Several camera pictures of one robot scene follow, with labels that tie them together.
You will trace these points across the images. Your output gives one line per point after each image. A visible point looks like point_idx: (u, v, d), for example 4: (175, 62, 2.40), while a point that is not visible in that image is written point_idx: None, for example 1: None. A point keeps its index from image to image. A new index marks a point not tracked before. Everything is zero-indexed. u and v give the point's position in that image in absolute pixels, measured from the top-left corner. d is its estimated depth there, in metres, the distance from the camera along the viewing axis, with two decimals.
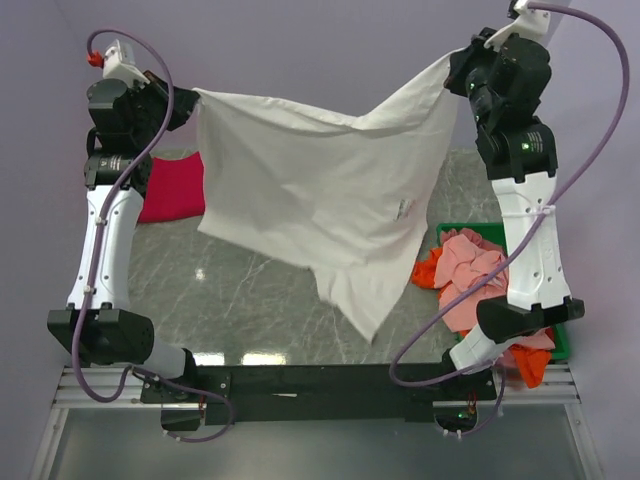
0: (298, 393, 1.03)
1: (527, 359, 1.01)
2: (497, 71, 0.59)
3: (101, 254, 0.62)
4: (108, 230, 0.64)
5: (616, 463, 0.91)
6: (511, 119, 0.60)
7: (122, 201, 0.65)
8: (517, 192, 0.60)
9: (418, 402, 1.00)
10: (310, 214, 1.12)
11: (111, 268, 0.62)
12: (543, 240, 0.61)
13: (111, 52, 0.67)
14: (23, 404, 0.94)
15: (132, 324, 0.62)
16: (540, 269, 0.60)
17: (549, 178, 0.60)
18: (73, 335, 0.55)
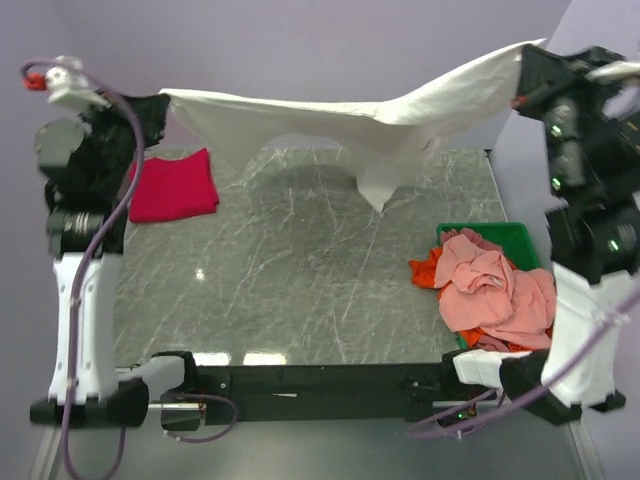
0: (297, 393, 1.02)
1: None
2: (602, 145, 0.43)
3: (78, 338, 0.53)
4: (80, 311, 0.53)
5: (616, 465, 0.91)
6: (604, 204, 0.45)
7: (96, 273, 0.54)
8: (587, 294, 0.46)
9: (418, 403, 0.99)
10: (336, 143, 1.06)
11: (93, 352, 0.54)
12: (602, 345, 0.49)
13: (54, 72, 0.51)
14: (23, 407, 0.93)
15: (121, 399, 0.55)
16: (592, 370, 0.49)
17: (630, 277, 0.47)
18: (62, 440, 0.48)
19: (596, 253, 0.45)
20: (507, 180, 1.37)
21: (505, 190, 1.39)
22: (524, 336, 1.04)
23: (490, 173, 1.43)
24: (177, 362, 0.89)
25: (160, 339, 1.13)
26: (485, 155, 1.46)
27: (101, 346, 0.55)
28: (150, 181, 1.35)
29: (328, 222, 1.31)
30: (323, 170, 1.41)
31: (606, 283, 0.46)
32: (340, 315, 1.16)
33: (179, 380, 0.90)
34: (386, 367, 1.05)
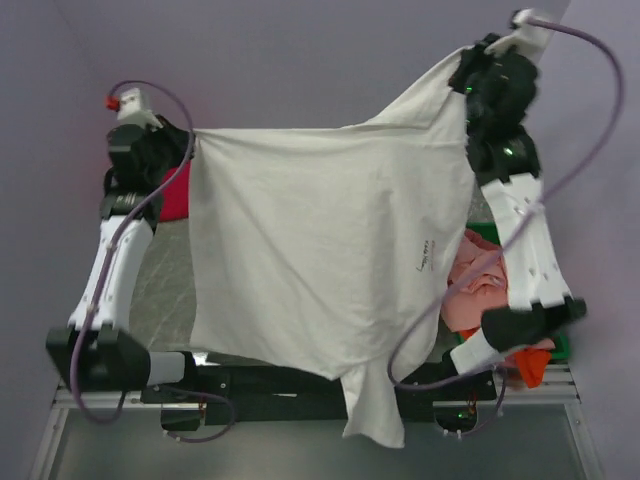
0: (298, 392, 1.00)
1: (527, 356, 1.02)
2: (487, 89, 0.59)
3: (107, 273, 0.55)
4: (114, 256, 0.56)
5: (616, 463, 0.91)
6: (498, 128, 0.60)
7: (133, 231, 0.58)
8: (505, 193, 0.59)
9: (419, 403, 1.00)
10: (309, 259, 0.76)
11: (115, 285, 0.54)
12: (536, 238, 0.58)
13: (128, 97, 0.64)
14: (21, 409, 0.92)
15: (132, 346, 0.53)
16: (534, 266, 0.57)
17: (534, 180, 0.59)
18: (69, 371, 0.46)
19: (496, 162, 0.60)
20: None
21: None
22: None
23: None
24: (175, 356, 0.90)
25: (160, 339, 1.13)
26: None
27: (124, 288, 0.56)
28: None
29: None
30: None
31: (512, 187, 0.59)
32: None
33: (177, 376, 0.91)
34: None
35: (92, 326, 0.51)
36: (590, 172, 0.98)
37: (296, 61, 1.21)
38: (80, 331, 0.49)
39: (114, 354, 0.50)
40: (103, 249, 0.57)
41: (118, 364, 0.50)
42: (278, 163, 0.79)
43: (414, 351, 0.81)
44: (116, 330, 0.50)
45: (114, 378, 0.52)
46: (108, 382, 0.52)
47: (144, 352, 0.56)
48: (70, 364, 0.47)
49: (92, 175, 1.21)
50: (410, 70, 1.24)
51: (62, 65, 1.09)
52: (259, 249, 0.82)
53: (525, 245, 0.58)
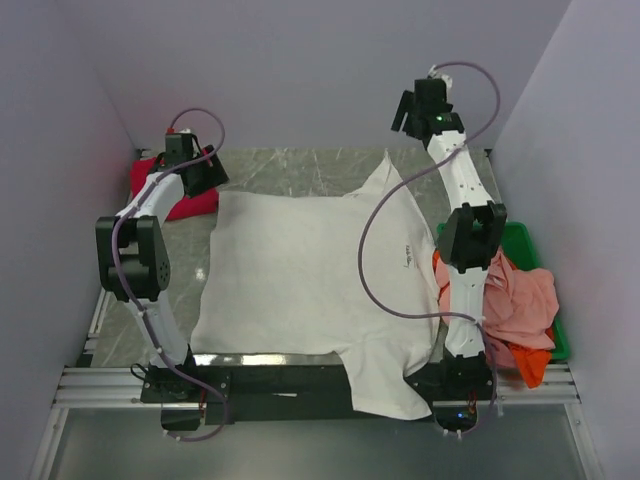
0: (298, 392, 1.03)
1: (527, 357, 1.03)
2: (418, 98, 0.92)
3: (150, 195, 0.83)
4: (155, 187, 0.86)
5: (616, 463, 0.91)
6: (431, 109, 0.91)
7: (171, 179, 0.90)
8: (440, 141, 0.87)
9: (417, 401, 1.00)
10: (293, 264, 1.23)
11: (153, 201, 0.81)
12: (465, 169, 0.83)
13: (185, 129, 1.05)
14: (22, 410, 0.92)
15: (161, 247, 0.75)
16: (464, 183, 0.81)
17: (459, 133, 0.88)
18: (113, 235, 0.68)
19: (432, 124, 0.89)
20: (508, 181, 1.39)
21: (505, 190, 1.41)
22: (524, 336, 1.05)
23: (490, 173, 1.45)
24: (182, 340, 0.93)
25: None
26: (485, 155, 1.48)
27: (158, 206, 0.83)
28: None
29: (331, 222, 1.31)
30: (324, 169, 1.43)
31: (442, 136, 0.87)
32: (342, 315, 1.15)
33: (177, 359, 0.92)
34: (385, 366, 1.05)
35: (132, 219, 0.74)
36: (592, 172, 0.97)
37: (297, 62, 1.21)
38: (122, 217, 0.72)
39: (148, 235, 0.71)
40: (149, 182, 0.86)
41: (147, 243, 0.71)
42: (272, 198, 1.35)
43: (421, 341, 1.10)
44: (152, 218, 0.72)
45: (141, 257, 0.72)
46: (138, 264, 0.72)
47: (163, 251, 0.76)
48: (114, 231, 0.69)
49: (92, 175, 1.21)
50: (412, 70, 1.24)
51: (64, 65, 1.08)
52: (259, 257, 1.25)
53: (453, 171, 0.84)
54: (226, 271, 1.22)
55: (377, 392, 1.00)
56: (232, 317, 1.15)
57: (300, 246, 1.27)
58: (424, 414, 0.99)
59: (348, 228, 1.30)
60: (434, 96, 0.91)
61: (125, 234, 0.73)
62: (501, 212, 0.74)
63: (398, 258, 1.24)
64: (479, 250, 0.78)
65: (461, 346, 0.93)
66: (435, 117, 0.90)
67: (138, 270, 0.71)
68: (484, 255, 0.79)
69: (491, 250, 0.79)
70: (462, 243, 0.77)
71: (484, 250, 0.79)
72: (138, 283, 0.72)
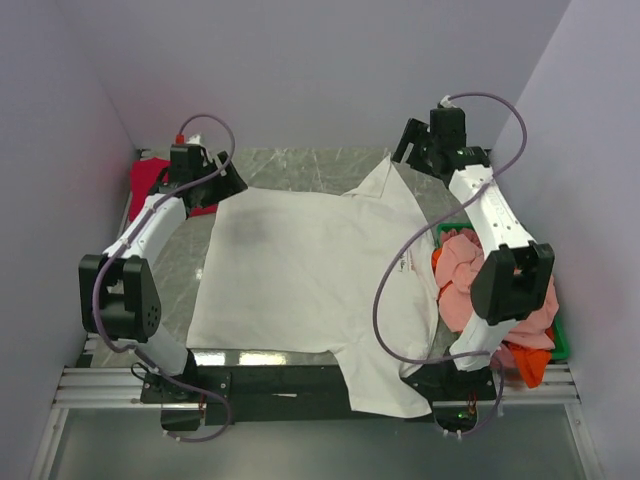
0: (298, 393, 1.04)
1: (527, 359, 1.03)
2: (439, 132, 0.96)
3: (144, 227, 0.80)
4: (152, 215, 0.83)
5: (616, 464, 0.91)
6: (451, 143, 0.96)
7: (171, 204, 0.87)
8: (463, 177, 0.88)
9: (415, 403, 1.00)
10: (295, 265, 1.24)
11: (147, 234, 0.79)
12: (500, 204, 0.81)
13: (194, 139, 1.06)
14: (22, 410, 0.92)
15: (149, 292, 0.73)
16: (498, 222, 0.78)
17: (485, 168, 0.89)
18: (96, 282, 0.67)
19: (452, 157, 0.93)
20: (508, 181, 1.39)
21: (505, 189, 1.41)
22: (524, 336, 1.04)
23: None
24: (181, 349, 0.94)
25: None
26: (484, 154, 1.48)
27: (152, 239, 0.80)
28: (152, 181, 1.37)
29: (331, 222, 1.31)
30: (323, 169, 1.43)
31: (466, 169, 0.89)
32: (341, 315, 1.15)
33: (176, 369, 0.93)
34: (385, 366, 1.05)
35: (121, 259, 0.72)
36: (592, 173, 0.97)
37: (297, 62, 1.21)
38: (109, 259, 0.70)
39: (133, 281, 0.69)
40: (146, 210, 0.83)
41: (133, 288, 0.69)
42: (276, 200, 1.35)
43: (418, 344, 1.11)
44: (139, 262, 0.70)
45: (126, 304, 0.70)
46: (122, 310, 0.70)
47: (149, 296, 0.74)
48: (97, 278, 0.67)
49: (92, 175, 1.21)
50: (411, 70, 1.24)
51: (64, 65, 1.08)
52: (262, 260, 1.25)
53: (483, 207, 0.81)
54: (227, 268, 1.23)
55: (376, 392, 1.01)
56: (232, 315, 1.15)
57: (300, 246, 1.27)
58: (424, 412, 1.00)
59: (348, 228, 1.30)
60: (451, 127, 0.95)
61: (112, 275, 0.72)
62: (548, 255, 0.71)
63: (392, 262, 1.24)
64: (522, 301, 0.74)
65: (468, 364, 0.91)
66: (456, 153, 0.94)
67: (122, 316, 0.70)
68: (525, 306, 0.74)
69: (535, 299, 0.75)
70: (503, 295, 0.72)
71: (528, 299, 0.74)
72: (124, 327, 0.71)
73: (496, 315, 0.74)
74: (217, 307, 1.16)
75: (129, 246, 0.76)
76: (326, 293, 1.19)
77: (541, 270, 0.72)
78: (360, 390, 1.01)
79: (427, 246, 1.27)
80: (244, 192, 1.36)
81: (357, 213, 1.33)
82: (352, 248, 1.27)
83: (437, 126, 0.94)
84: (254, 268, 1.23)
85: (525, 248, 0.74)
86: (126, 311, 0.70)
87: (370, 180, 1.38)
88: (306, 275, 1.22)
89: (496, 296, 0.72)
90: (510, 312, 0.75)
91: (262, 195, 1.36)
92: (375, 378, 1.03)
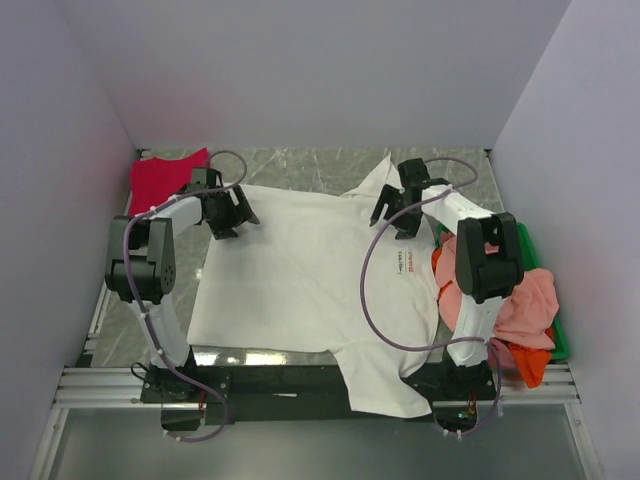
0: (297, 393, 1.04)
1: (527, 359, 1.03)
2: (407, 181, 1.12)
3: (170, 205, 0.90)
4: (175, 204, 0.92)
5: (615, 464, 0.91)
6: (415, 179, 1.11)
7: (192, 199, 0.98)
8: (431, 192, 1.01)
9: (416, 404, 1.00)
10: (297, 268, 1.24)
11: (170, 211, 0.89)
12: (460, 201, 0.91)
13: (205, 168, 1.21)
14: (23, 411, 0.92)
15: (170, 253, 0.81)
16: (462, 208, 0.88)
17: (446, 185, 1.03)
18: (127, 227, 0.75)
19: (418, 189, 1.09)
20: (508, 181, 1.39)
21: (505, 190, 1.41)
22: (524, 336, 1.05)
23: (490, 173, 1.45)
24: (183, 347, 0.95)
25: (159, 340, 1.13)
26: (485, 155, 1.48)
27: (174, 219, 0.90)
28: (151, 181, 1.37)
29: (331, 222, 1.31)
30: (324, 169, 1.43)
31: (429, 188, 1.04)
32: (341, 315, 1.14)
33: (177, 360, 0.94)
34: (386, 366, 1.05)
35: (146, 222, 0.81)
36: (592, 173, 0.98)
37: (297, 61, 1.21)
38: (137, 217, 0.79)
39: (161, 234, 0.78)
40: (170, 199, 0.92)
41: (156, 241, 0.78)
42: (278, 200, 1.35)
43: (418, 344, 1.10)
44: (164, 220, 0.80)
45: (149, 257, 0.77)
46: (145, 263, 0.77)
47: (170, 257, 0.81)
48: (128, 224, 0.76)
49: (92, 175, 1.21)
50: (412, 70, 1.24)
51: (64, 65, 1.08)
52: (263, 261, 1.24)
53: (448, 203, 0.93)
54: (228, 267, 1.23)
55: (376, 393, 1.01)
56: (233, 315, 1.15)
57: (300, 246, 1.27)
58: (424, 412, 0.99)
59: (349, 228, 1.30)
60: (415, 172, 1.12)
61: (136, 237, 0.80)
62: (510, 218, 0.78)
63: (391, 263, 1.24)
64: (502, 269, 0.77)
65: (464, 355, 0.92)
66: (421, 184, 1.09)
67: (145, 268, 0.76)
68: (507, 276, 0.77)
69: (514, 269, 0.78)
70: (481, 262, 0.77)
71: (508, 269, 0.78)
72: (146, 279, 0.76)
73: (482, 287, 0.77)
74: (217, 303, 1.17)
75: (155, 215, 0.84)
76: (324, 294, 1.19)
77: (509, 235, 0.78)
78: (360, 389, 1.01)
79: (427, 248, 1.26)
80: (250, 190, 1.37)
81: (358, 213, 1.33)
82: (353, 248, 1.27)
83: (404, 174, 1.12)
84: (255, 268, 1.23)
85: (491, 221, 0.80)
86: (150, 261, 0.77)
87: (370, 180, 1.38)
88: (306, 274, 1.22)
89: (476, 263, 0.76)
90: (495, 286, 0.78)
91: (265, 194, 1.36)
92: (374, 377, 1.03)
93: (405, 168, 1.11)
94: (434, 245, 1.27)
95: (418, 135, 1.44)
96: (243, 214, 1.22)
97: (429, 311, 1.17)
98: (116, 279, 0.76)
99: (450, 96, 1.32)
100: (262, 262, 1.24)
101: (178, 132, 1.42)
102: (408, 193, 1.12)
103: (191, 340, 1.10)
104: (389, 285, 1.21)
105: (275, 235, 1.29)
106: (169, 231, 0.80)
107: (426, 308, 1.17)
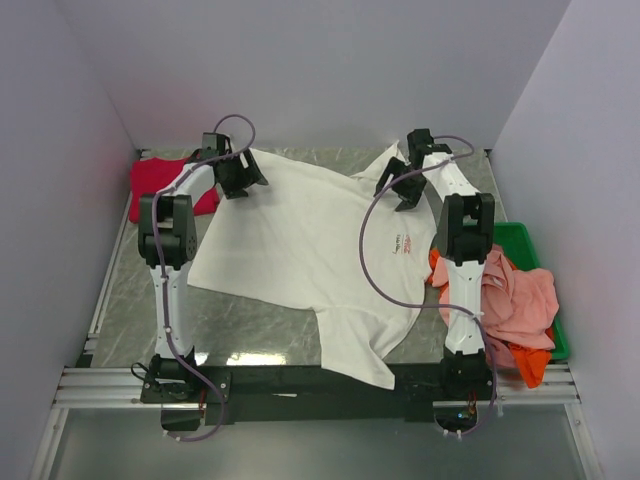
0: (298, 393, 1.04)
1: (527, 359, 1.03)
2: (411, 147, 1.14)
3: (189, 178, 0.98)
4: (190, 175, 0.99)
5: (616, 464, 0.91)
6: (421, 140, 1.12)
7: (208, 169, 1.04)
8: (430, 158, 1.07)
9: (390, 377, 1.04)
10: (304, 247, 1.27)
11: (189, 186, 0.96)
12: (455, 173, 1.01)
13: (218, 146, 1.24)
14: (22, 411, 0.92)
15: (192, 226, 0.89)
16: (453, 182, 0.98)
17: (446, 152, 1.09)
18: (153, 206, 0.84)
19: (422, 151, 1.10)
20: (508, 181, 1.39)
21: (505, 190, 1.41)
22: (524, 336, 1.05)
23: (490, 173, 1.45)
24: (186, 337, 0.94)
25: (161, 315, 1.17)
26: (484, 155, 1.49)
27: (191, 192, 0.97)
28: (151, 180, 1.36)
29: (335, 196, 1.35)
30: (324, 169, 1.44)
31: (432, 154, 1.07)
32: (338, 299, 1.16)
33: (180, 347, 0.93)
34: (360, 331, 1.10)
35: (168, 198, 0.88)
36: (592, 172, 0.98)
37: (297, 62, 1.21)
38: (159, 194, 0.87)
39: (182, 212, 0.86)
40: (185, 171, 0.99)
41: (181, 217, 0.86)
42: (289, 175, 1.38)
43: (398, 319, 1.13)
44: (186, 197, 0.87)
45: (174, 230, 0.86)
46: (171, 235, 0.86)
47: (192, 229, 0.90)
48: (154, 201, 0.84)
49: (92, 175, 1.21)
50: (411, 70, 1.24)
51: (64, 65, 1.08)
52: (272, 236, 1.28)
53: (443, 176, 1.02)
54: (231, 231, 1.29)
55: (347, 353, 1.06)
56: (236, 283, 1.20)
57: (305, 228, 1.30)
58: (385, 385, 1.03)
59: (352, 204, 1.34)
60: (422, 137, 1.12)
61: (161, 211, 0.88)
62: (489, 199, 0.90)
63: (389, 242, 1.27)
64: (474, 240, 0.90)
65: (458, 336, 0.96)
66: (426, 146, 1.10)
67: (171, 239, 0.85)
68: (477, 246, 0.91)
69: (485, 241, 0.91)
70: (456, 233, 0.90)
71: (479, 241, 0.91)
72: (172, 250, 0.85)
73: (454, 252, 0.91)
74: (217, 259, 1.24)
75: (174, 191, 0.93)
76: (320, 263, 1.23)
77: (485, 213, 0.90)
78: (331, 350, 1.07)
79: (426, 232, 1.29)
80: (264, 158, 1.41)
81: (361, 193, 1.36)
82: (352, 226, 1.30)
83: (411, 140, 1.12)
84: (262, 247, 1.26)
85: (473, 200, 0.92)
86: (175, 234, 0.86)
87: (377, 165, 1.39)
88: (304, 238, 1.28)
89: (451, 233, 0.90)
90: (466, 253, 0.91)
91: (273, 175, 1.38)
92: (351, 346, 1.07)
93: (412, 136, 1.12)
94: (434, 231, 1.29)
95: None
96: (252, 176, 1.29)
97: (415, 287, 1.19)
98: (146, 248, 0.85)
99: (449, 97, 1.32)
100: (269, 241, 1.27)
101: (178, 132, 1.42)
102: (413, 155, 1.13)
103: (188, 280, 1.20)
104: (381, 262, 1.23)
105: (282, 216, 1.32)
106: (190, 208, 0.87)
107: (415, 286, 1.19)
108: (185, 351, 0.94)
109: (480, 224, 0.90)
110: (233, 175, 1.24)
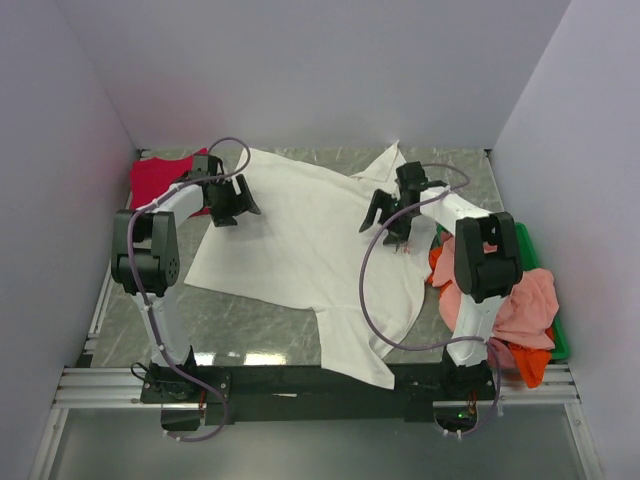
0: (297, 393, 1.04)
1: (527, 359, 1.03)
2: (404, 184, 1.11)
3: (172, 195, 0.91)
4: (176, 193, 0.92)
5: (616, 465, 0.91)
6: (413, 180, 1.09)
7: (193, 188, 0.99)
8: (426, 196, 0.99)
9: (390, 378, 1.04)
10: (302, 247, 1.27)
11: (172, 201, 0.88)
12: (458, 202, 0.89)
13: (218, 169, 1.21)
14: (22, 412, 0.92)
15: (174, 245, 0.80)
16: (460, 207, 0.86)
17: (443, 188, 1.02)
18: (131, 221, 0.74)
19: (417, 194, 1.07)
20: (508, 182, 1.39)
21: (505, 190, 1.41)
22: (524, 336, 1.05)
23: (490, 173, 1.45)
24: (184, 342, 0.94)
25: None
26: (485, 155, 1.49)
27: (176, 210, 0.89)
28: (151, 180, 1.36)
29: (335, 196, 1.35)
30: None
31: (428, 192, 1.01)
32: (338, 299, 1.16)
33: (178, 357, 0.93)
34: (361, 332, 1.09)
35: (149, 215, 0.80)
36: (592, 173, 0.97)
37: (297, 62, 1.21)
38: (139, 211, 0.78)
39: (163, 231, 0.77)
40: (171, 189, 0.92)
41: (161, 235, 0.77)
42: (289, 175, 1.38)
43: (398, 319, 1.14)
44: (167, 214, 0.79)
45: (153, 251, 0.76)
46: (150, 256, 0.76)
47: (173, 250, 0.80)
48: (132, 218, 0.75)
49: (91, 175, 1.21)
50: (412, 70, 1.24)
51: (63, 64, 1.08)
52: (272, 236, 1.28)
53: (445, 206, 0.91)
54: (231, 231, 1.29)
55: (347, 353, 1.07)
56: (236, 282, 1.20)
57: (305, 229, 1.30)
58: (386, 385, 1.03)
59: (352, 204, 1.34)
60: (413, 174, 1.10)
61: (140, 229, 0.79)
62: (507, 217, 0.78)
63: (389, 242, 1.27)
64: (501, 266, 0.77)
65: (466, 356, 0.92)
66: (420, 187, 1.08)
67: (149, 261, 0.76)
68: (505, 274, 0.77)
69: (513, 266, 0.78)
70: (479, 260, 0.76)
71: (507, 267, 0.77)
72: (149, 274, 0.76)
73: (480, 285, 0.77)
74: (216, 259, 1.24)
75: (157, 208, 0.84)
76: (320, 263, 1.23)
77: (507, 233, 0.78)
78: (331, 351, 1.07)
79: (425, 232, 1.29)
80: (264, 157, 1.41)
81: (361, 192, 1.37)
82: (352, 226, 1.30)
83: (403, 178, 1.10)
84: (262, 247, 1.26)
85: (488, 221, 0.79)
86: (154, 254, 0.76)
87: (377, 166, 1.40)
88: (304, 237, 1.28)
89: (473, 261, 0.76)
90: (494, 284, 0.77)
91: (272, 175, 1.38)
92: (351, 347, 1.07)
93: (405, 172, 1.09)
94: (433, 231, 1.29)
95: (418, 135, 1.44)
96: (244, 204, 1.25)
97: (415, 287, 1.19)
98: (122, 272, 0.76)
99: (449, 97, 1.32)
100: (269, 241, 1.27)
101: (178, 132, 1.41)
102: (407, 196, 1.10)
103: (186, 280, 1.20)
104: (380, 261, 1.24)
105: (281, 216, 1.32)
106: (172, 225, 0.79)
107: (415, 286, 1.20)
108: (182, 359, 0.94)
109: (503, 246, 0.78)
110: (224, 200, 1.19)
